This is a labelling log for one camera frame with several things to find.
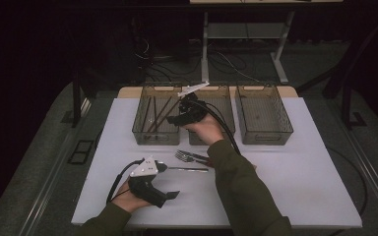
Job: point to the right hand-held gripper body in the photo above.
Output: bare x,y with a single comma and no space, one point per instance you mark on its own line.
195,111

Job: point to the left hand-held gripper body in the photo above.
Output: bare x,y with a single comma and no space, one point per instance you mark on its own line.
144,188

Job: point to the black chopstick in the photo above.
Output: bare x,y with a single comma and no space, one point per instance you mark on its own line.
154,111
147,114

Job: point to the smoky clear plastic bin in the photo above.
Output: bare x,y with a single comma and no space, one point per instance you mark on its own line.
226,98
265,137
157,139

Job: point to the metal spoon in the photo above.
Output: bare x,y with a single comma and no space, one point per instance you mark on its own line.
190,169

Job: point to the person's left hand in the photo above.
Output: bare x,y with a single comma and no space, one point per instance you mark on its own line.
128,201

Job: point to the person's right hand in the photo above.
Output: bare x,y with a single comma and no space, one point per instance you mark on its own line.
206,129

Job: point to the white metal desk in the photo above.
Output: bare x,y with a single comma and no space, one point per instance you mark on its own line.
205,49

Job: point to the white table cloth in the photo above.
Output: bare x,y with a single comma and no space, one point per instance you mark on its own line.
292,196

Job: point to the black metal stand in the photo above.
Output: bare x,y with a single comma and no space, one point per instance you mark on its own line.
345,108

